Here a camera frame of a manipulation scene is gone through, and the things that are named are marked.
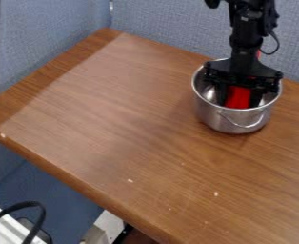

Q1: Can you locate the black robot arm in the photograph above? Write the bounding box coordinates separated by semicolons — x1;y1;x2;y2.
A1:
204;0;284;110

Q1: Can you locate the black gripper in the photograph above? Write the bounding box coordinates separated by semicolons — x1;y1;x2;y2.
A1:
204;46;283;108

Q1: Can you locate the red star-shaped block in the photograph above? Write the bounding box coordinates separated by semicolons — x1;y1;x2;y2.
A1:
225;86;252;109

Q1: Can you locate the black cable loop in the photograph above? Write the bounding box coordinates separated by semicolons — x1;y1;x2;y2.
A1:
0;200;46;244

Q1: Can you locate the white box under table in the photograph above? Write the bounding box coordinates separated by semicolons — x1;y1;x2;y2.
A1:
78;211;124;244

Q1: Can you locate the metal pot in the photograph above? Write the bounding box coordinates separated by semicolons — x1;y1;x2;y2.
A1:
192;65;283;134

